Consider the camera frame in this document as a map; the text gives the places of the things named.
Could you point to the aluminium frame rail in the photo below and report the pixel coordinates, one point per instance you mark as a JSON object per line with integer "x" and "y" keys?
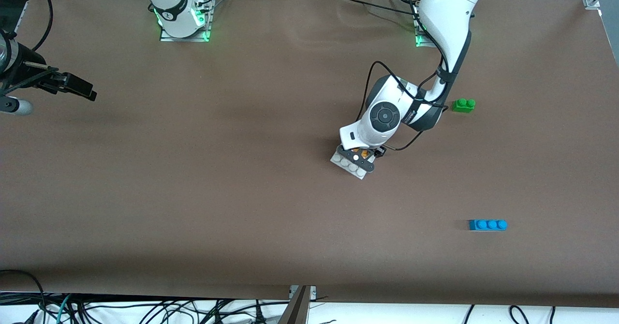
{"x": 24, "y": 12}

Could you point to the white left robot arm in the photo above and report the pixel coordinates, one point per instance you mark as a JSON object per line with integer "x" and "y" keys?
{"x": 449, "y": 14}

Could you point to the yellow two-stud block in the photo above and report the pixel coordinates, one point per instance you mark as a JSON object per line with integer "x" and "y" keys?
{"x": 363, "y": 154}

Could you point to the brown table cover sheet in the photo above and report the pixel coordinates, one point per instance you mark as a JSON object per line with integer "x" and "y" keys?
{"x": 242, "y": 121}

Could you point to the white studded base plate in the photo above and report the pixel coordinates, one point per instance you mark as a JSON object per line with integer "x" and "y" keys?
{"x": 353, "y": 170}

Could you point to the aluminium table post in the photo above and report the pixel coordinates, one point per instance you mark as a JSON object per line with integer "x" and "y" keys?
{"x": 300, "y": 309}

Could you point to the green two-stud block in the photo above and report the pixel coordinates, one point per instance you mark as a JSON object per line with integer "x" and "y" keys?
{"x": 463, "y": 106}

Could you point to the blue three-stud block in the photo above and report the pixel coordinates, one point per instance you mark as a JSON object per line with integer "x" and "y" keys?
{"x": 486, "y": 225}

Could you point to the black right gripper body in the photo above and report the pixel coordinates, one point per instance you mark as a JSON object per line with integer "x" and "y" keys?
{"x": 30, "y": 74}

